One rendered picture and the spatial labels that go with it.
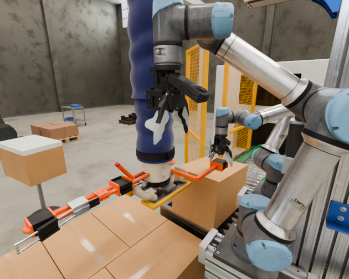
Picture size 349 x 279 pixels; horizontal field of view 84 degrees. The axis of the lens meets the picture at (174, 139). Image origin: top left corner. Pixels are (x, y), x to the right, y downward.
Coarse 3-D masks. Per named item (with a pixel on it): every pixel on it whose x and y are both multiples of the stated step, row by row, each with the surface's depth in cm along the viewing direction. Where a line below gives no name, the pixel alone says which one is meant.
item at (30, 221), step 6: (42, 210) 75; (48, 210) 75; (30, 216) 72; (36, 216) 72; (42, 216) 72; (48, 216) 72; (54, 216) 73; (24, 222) 72; (30, 222) 69; (36, 222) 69; (42, 222) 70; (30, 228) 67; (36, 228) 68; (30, 234) 69; (36, 234) 69
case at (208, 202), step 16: (208, 160) 187; (176, 176) 161; (208, 176) 145; (224, 176) 148; (240, 176) 171; (192, 192) 152; (208, 192) 143; (224, 192) 148; (176, 208) 164; (192, 208) 153; (208, 208) 144; (224, 208) 154; (208, 224) 146
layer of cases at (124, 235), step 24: (96, 216) 171; (120, 216) 171; (144, 216) 171; (48, 240) 146; (72, 240) 146; (96, 240) 146; (120, 240) 146; (144, 240) 146; (168, 240) 146; (192, 240) 146; (0, 264) 127; (24, 264) 127; (48, 264) 127; (72, 264) 127; (96, 264) 127; (120, 264) 127; (144, 264) 127; (168, 264) 127; (192, 264) 130
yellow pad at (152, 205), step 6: (174, 180) 119; (186, 180) 125; (180, 186) 118; (186, 186) 119; (156, 192) 111; (162, 192) 111; (168, 192) 111; (174, 192) 112; (162, 198) 105; (168, 198) 107; (144, 204) 103; (150, 204) 101; (156, 204) 101
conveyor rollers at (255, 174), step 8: (248, 160) 298; (248, 168) 266; (256, 168) 266; (248, 176) 246; (256, 176) 248; (264, 176) 244; (248, 184) 229; (256, 184) 224; (232, 216) 171; (224, 224) 163; (224, 232) 154
